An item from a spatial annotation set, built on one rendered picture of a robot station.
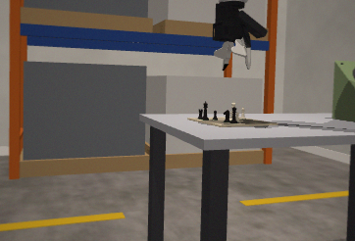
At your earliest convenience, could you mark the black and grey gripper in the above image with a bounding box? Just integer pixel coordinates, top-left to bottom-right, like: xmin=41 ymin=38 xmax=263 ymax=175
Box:
xmin=213 ymin=1 xmax=251 ymax=71

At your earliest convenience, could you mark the chessboard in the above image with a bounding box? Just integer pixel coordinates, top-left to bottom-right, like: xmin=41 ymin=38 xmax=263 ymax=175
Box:
xmin=187 ymin=117 xmax=279 ymax=127

